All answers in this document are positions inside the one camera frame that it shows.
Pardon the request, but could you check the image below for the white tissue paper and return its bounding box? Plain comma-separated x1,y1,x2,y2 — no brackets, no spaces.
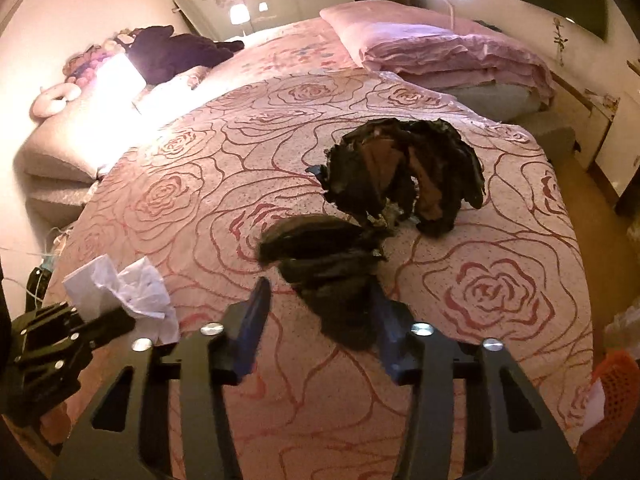
63,255,180,344

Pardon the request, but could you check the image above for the brown black wrapper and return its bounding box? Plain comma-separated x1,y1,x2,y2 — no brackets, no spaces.
256,214,392,351

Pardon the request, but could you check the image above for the large black wrapper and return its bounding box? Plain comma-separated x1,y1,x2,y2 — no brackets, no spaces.
306,118,485,237

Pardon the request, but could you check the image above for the red plastic waste basket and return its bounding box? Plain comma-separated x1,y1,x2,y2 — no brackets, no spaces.
576,350,639,478

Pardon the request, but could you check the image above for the pink rose pattern bedspread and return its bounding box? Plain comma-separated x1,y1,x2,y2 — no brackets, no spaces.
53,47,592,479

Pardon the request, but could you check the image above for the dark purple plush toy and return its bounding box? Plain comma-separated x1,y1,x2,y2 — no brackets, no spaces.
114,25,245,86

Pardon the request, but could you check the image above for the low white tv desk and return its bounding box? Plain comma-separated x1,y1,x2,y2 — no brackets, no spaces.
551,70,615,170

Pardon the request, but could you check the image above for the white dresser cabinet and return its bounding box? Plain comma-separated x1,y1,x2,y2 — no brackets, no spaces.
596,93,640,197

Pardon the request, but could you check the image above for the grey mattress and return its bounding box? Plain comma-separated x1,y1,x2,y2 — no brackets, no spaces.
444,84,542,122

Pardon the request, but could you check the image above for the bedside glowing lamp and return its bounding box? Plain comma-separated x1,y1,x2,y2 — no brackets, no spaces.
229,3,250,25

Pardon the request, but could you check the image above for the rose in glass vase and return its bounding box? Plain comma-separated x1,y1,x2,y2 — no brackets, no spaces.
553,18,568,66

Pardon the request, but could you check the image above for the folded pink quilt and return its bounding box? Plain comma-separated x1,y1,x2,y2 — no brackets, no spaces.
320,0,554,104

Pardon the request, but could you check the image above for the pink ring plush toy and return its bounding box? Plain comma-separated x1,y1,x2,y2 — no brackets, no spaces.
30,82,81,119

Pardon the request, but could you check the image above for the grey bed frame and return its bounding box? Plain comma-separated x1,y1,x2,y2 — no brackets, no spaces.
512,110,576,162

